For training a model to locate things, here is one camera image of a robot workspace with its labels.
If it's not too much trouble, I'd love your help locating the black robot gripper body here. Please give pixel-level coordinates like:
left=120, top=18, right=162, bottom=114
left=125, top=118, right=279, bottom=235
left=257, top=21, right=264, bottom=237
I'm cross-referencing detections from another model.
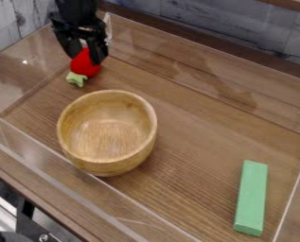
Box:
left=50, top=0, right=106, bottom=40

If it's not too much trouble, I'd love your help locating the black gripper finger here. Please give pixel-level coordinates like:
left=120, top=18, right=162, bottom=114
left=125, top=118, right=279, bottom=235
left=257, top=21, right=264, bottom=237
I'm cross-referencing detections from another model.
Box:
left=55, top=31, right=82, bottom=59
left=86, top=35, right=109, bottom=64

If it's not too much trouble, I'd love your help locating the wooden bowl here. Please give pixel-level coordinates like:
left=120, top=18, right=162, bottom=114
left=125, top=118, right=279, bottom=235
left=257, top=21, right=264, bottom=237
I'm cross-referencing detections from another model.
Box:
left=58, top=90, right=158, bottom=177

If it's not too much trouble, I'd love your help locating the green rectangular block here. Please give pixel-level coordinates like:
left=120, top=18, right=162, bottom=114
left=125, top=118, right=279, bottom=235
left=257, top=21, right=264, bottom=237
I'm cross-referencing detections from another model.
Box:
left=233, top=160, right=268, bottom=236

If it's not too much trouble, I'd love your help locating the red plush strawberry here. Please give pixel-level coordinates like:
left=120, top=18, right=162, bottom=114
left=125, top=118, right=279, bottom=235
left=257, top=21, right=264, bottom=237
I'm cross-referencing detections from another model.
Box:
left=66, top=47, right=102, bottom=88

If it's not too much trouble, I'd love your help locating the black table leg frame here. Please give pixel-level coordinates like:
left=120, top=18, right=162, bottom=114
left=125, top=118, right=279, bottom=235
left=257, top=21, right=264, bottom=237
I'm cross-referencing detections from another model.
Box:
left=15, top=198, right=75, bottom=242

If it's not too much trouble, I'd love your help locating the clear acrylic tray wall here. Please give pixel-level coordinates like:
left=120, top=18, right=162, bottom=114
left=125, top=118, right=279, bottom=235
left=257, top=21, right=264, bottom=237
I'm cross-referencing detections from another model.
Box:
left=0, top=106, right=300, bottom=242

